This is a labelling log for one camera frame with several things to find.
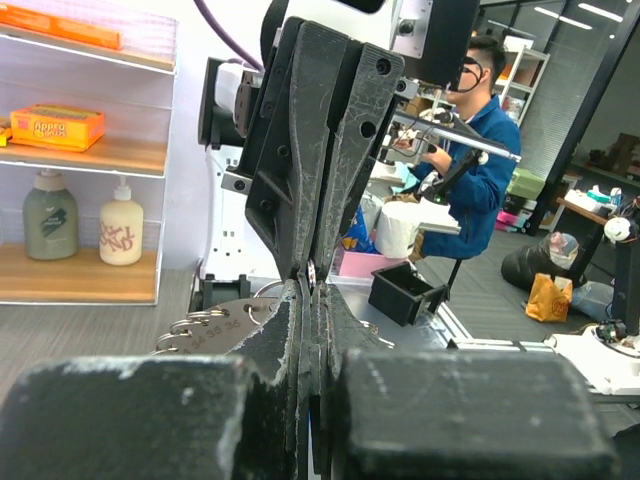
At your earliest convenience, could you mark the black plastic bin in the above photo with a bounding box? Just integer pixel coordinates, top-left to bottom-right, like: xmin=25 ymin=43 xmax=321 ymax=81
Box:
xmin=368 ymin=261 xmax=449 ymax=327

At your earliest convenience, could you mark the person in blue jacket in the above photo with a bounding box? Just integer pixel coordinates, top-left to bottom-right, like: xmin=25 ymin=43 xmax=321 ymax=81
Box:
xmin=409 ymin=35 xmax=521 ymax=262

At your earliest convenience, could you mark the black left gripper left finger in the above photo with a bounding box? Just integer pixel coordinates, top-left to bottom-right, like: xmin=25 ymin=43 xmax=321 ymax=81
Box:
xmin=1 ymin=281 xmax=305 ymax=479

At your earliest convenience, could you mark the green soap dispenser bottle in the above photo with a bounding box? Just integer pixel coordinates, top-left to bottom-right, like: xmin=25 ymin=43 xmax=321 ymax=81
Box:
xmin=22 ymin=169 xmax=79 ymax=261

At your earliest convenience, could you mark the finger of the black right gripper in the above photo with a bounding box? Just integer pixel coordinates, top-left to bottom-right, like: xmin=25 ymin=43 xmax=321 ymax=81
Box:
xmin=312 ymin=43 xmax=404 ymax=282
xmin=239 ymin=17 xmax=350 ymax=280

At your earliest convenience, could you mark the white soap dispenser bottle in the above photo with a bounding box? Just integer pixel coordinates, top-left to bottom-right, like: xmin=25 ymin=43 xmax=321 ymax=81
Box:
xmin=99 ymin=176 xmax=144 ymax=266

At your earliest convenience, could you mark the orange paper bag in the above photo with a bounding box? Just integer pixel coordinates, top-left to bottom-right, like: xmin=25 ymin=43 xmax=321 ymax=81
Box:
xmin=525 ymin=273 xmax=573 ymax=323

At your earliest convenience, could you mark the black garbage bag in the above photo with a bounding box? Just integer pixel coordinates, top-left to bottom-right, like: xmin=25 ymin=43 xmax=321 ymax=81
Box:
xmin=501 ymin=232 xmax=580 ymax=292

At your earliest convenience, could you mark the white paper towel roll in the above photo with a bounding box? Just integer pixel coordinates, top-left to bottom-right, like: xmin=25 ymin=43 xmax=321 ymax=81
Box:
xmin=374 ymin=201 xmax=420 ymax=259

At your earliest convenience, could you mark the white wire shelf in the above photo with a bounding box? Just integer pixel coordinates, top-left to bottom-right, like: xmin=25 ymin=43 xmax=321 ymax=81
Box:
xmin=1 ymin=1 xmax=178 ymax=304

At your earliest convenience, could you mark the orange Reese's box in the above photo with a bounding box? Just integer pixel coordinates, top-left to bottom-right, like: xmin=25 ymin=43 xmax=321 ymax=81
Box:
xmin=10 ymin=104 xmax=105 ymax=152

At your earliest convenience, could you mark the round steel keyring disc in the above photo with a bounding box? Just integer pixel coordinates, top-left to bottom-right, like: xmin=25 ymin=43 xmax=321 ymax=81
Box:
xmin=151 ymin=281 xmax=282 ymax=355

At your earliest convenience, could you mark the black computer monitor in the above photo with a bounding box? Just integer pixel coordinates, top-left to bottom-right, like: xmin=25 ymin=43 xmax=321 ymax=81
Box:
xmin=391 ymin=0 xmax=480 ymax=90

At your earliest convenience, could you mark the blue Doritos bag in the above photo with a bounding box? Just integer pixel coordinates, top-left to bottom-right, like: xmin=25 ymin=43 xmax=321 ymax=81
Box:
xmin=341 ymin=206 xmax=381 ymax=254

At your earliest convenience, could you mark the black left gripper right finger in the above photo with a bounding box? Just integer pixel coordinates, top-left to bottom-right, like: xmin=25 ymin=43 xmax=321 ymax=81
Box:
xmin=312 ymin=284 xmax=618 ymax=479

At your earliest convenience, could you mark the orange Gillette box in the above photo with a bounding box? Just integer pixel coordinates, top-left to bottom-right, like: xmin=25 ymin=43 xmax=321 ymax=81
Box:
xmin=1 ymin=2 xmax=123 ymax=50

